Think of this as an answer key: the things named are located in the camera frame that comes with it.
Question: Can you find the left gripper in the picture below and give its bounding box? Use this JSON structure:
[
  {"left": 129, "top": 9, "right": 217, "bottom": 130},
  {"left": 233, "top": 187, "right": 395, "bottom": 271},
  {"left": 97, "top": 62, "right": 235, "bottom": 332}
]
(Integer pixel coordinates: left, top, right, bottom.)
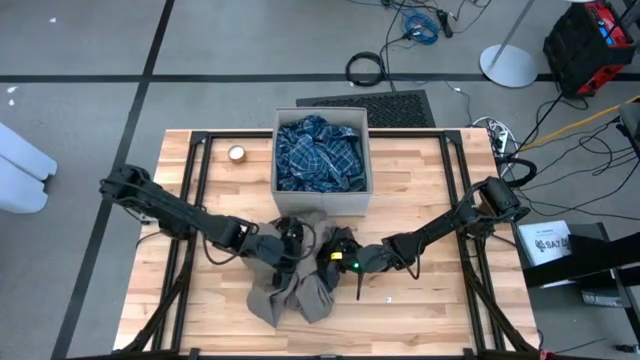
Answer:
[{"left": 273, "top": 217, "right": 307, "bottom": 290}]

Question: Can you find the grey-brown garment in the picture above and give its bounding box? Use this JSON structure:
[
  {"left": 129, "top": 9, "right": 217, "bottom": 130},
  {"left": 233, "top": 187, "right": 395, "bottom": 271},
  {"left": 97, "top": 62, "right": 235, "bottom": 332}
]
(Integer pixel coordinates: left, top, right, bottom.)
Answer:
[{"left": 246, "top": 209, "right": 352, "bottom": 330}]

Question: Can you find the grey fabric storage box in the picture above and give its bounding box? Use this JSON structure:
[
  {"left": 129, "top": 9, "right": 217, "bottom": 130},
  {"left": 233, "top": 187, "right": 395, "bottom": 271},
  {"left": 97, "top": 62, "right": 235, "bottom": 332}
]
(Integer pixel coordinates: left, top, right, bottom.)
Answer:
[{"left": 271, "top": 105, "right": 375, "bottom": 217}]

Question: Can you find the blue plaid shirt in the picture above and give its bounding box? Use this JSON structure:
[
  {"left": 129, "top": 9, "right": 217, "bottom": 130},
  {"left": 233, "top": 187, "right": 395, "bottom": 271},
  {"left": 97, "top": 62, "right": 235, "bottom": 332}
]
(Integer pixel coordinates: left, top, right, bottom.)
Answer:
[{"left": 275, "top": 114, "right": 367, "bottom": 194}]

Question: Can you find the black perforated floor mat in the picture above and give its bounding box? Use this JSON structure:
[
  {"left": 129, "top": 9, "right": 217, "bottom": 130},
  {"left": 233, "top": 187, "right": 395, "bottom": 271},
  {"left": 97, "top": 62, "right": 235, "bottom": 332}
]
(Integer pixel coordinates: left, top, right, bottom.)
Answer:
[{"left": 296, "top": 89, "right": 437, "bottom": 129}]

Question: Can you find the white power strip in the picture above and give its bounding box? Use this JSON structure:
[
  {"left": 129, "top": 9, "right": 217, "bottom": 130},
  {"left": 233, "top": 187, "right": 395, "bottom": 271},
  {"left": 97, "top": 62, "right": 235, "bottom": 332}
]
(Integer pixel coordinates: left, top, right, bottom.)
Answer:
[{"left": 472, "top": 115, "right": 517, "bottom": 154}]

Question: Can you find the white printed box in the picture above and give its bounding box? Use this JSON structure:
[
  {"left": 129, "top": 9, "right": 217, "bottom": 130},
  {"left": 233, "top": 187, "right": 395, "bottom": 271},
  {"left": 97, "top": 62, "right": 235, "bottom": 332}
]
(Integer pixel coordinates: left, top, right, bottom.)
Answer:
[{"left": 517, "top": 219, "right": 575, "bottom": 267}]

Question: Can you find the white round stand base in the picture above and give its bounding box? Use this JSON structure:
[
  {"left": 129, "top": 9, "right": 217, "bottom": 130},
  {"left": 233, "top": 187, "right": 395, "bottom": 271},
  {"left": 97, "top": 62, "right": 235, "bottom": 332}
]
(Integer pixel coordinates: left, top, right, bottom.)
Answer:
[{"left": 478, "top": 0, "right": 540, "bottom": 89}]

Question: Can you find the black power strip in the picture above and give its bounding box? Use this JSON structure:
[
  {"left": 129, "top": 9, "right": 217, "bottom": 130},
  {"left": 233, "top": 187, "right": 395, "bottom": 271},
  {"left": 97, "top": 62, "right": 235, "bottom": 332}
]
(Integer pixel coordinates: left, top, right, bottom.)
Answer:
[{"left": 436, "top": 8, "right": 455, "bottom": 39}]

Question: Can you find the black shelf stand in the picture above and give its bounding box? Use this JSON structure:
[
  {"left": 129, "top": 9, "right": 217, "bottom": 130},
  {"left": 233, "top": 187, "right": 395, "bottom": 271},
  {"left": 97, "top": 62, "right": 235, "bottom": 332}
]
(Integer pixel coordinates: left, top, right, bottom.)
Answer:
[{"left": 521, "top": 222, "right": 640, "bottom": 290}]

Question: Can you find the white plastic object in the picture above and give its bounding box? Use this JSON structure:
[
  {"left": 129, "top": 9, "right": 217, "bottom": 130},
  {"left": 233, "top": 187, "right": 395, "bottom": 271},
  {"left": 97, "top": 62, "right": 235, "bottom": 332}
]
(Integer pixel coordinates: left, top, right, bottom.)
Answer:
[{"left": 0, "top": 122, "right": 59, "bottom": 215}]

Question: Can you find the red black equipment case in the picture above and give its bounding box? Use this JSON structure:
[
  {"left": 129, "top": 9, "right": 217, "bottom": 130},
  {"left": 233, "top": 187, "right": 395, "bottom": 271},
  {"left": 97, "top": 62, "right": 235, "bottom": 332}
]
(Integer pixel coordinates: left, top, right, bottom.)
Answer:
[{"left": 542, "top": 0, "right": 639, "bottom": 99}]

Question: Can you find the grey cart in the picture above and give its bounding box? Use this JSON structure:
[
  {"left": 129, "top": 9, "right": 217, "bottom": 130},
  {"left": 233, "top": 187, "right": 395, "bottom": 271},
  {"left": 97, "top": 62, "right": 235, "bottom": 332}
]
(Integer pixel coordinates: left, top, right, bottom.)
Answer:
[{"left": 618, "top": 102, "right": 640, "bottom": 146}]

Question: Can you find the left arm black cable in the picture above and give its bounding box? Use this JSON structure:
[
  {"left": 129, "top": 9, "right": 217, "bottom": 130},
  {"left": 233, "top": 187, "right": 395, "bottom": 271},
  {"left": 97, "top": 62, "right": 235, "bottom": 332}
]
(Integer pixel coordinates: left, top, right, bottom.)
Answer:
[{"left": 202, "top": 222, "right": 261, "bottom": 266}]

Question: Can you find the black coiled cable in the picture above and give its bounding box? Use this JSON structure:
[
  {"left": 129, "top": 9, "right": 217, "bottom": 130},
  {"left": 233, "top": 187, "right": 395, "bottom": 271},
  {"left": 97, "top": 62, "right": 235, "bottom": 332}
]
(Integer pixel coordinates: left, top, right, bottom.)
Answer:
[{"left": 345, "top": 51, "right": 387, "bottom": 88}]

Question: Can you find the thick black cable loop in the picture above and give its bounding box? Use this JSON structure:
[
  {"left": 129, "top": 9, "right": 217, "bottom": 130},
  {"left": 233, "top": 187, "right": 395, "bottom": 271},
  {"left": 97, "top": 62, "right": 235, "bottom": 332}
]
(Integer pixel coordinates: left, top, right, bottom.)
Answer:
[{"left": 499, "top": 156, "right": 539, "bottom": 190}]

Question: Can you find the blue coiled cable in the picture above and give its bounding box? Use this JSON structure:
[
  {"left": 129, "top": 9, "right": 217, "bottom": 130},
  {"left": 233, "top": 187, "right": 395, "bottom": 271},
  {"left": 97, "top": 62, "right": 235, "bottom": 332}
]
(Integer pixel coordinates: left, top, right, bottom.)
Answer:
[{"left": 401, "top": 8, "right": 442, "bottom": 46}]

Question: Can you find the yellow cable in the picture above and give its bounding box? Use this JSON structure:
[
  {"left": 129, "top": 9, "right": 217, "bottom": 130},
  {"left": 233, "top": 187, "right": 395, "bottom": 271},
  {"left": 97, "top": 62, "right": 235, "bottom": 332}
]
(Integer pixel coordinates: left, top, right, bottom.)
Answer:
[{"left": 519, "top": 94, "right": 640, "bottom": 152}]

